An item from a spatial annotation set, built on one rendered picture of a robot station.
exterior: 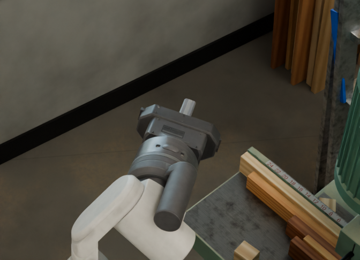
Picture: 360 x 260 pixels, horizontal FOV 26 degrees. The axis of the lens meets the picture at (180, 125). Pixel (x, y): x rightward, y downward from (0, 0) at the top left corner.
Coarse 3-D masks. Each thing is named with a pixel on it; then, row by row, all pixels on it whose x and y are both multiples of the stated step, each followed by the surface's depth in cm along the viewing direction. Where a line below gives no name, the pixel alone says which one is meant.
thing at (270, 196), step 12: (252, 180) 157; (264, 180) 157; (252, 192) 159; (264, 192) 156; (276, 192) 155; (276, 204) 154; (288, 204) 153; (288, 216) 153; (300, 216) 151; (312, 228) 149; (336, 240) 148
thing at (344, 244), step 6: (354, 222) 135; (342, 228) 134; (348, 228) 134; (354, 228) 134; (342, 234) 134; (348, 234) 133; (354, 234) 133; (342, 240) 135; (348, 240) 133; (354, 240) 132; (336, 246) 137; (342, 246) 136; (348, 246) 134; (354, 246) 133; (336, 252) 138; (342, 252) 137; (348, 252) 135; (354, 252) 134; (354, 258) 135
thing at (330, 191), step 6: (330, 186) 173; (318, 192) 172; (324, 192) 172; (330, 192) 172; (336, 192) 172; (318, 198) 171; (330, 198) 171; (336, 198) 171; (336, 204) 170; (342, 204) 170; (336, 210) 169; (342, 210) 169; (348, 210) 169; (342, 216) 168; (348, 216) 168; (354, 216) 168; (348, 222) 167
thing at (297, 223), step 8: (296, 216) 151; (288, 224) 150; (296, 224) 149; (304, 224) 149; (288, 232) 152; (296, 232) 150; (304, 232) 148; (312, 232) 148; (320, 240) 147; (328, 248) 146; (336, 256) 145
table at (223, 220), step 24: (216, 192) 160; (240, 192) 160; (192, 216) 156; (216, 216) 156; (240, 216) 156; (264, 216) 156; (216, 240) 152; (240, 240) 152; (264, 240) 152; (288, 240) 152
